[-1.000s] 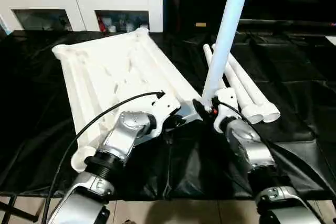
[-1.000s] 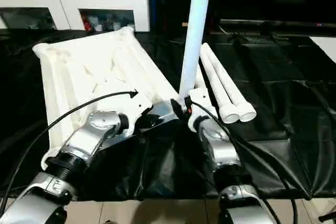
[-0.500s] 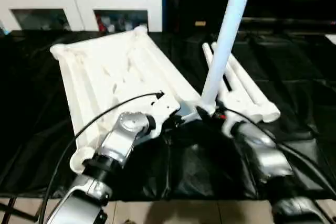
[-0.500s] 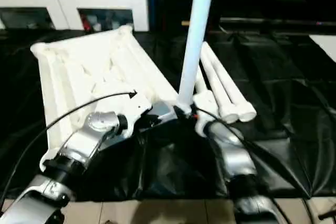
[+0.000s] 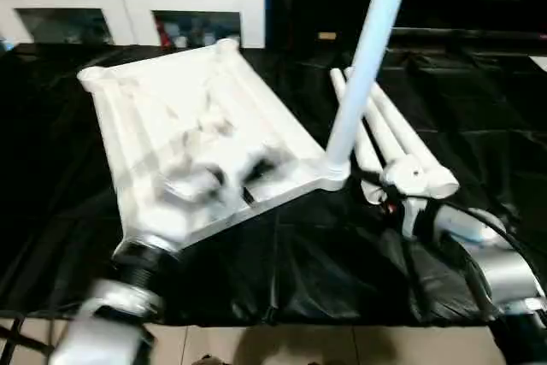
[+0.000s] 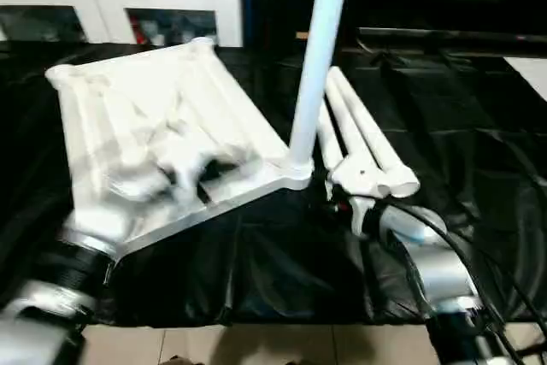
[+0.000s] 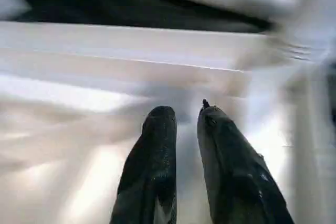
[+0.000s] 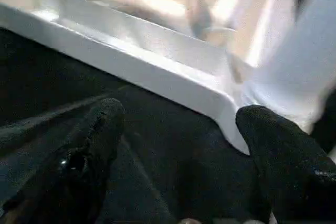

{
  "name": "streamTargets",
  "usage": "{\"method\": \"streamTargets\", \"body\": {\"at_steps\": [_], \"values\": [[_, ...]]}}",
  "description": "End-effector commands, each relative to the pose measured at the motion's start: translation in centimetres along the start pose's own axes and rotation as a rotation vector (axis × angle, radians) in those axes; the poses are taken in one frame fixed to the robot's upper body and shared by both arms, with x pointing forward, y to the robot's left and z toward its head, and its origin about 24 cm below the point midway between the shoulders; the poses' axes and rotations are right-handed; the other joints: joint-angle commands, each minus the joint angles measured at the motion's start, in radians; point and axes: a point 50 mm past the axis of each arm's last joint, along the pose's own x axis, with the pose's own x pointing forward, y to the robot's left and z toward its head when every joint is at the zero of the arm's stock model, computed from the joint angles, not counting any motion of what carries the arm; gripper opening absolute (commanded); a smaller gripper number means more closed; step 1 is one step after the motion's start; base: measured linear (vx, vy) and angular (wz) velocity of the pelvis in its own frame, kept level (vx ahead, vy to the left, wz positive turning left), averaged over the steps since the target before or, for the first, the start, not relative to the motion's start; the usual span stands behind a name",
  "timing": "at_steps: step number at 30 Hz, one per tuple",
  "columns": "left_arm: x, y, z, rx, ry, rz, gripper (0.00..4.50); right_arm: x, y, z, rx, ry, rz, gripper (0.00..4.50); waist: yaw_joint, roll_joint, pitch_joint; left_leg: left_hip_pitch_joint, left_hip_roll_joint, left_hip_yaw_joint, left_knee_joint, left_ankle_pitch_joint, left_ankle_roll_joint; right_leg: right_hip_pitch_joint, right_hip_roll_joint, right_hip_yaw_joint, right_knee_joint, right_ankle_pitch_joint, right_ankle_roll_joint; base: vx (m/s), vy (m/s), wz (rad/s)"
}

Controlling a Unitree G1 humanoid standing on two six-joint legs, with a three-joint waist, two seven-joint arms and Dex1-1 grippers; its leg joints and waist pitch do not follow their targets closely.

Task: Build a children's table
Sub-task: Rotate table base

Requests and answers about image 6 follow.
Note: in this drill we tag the small tan label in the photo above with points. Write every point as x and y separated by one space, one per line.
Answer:
302 34

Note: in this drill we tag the white plastic table top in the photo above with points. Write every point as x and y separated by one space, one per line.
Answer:
149 95

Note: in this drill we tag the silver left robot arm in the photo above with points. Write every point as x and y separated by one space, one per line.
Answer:
94 219

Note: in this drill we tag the black cloth mat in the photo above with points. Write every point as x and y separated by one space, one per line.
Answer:
278 262

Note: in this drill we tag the dark metal rail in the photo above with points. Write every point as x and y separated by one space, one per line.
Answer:
448 35

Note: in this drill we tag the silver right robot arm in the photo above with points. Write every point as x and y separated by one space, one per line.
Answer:
444 271

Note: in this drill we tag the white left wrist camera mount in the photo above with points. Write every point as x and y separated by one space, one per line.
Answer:
184 164

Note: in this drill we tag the white plastic table leg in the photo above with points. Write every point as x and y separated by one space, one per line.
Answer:
329 138
350 125
372 125
318 61

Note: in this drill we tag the dark round robot part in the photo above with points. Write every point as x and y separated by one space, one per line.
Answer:
179 359

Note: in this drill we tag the white flat board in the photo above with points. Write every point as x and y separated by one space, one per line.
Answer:
530 74

